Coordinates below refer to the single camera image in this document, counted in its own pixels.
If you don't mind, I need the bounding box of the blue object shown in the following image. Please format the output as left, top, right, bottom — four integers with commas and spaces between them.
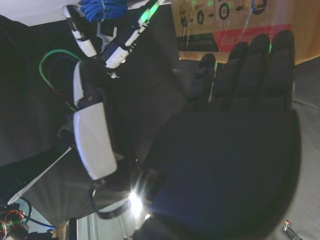
79, 0, 129, 24

